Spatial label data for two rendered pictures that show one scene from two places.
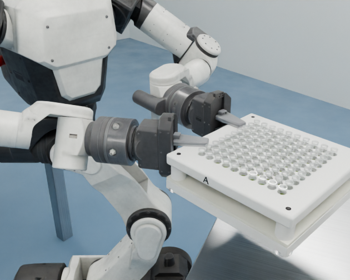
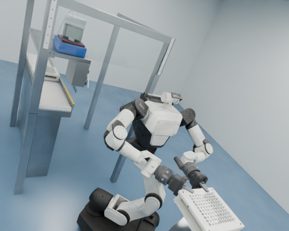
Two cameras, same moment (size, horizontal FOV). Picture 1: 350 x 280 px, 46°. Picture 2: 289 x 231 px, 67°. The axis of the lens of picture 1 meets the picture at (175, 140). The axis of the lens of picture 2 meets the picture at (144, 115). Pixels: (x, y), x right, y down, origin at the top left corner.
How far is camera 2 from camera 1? 50 cm
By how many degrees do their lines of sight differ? 11
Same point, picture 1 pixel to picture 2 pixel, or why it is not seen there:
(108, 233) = (130, 189)
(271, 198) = (205, 224)
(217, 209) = (187, 217)
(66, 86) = (152, 140)
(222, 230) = (183, 222)
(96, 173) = not seen: hidden behind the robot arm
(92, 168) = not seen: hidden behind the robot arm
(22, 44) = (147, 123)
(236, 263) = not seen: outside the picture
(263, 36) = (236, 132)
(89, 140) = (157, 171)
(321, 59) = (259, 158)
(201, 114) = (195, 178)
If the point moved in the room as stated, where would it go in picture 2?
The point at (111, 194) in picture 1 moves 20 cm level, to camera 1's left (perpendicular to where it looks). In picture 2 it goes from (147, 182) to (124, 169)
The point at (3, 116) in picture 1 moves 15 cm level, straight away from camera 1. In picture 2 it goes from (136, 151) to (135, 137)
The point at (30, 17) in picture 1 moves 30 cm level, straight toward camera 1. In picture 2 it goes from (154, 117) to (156, 141)
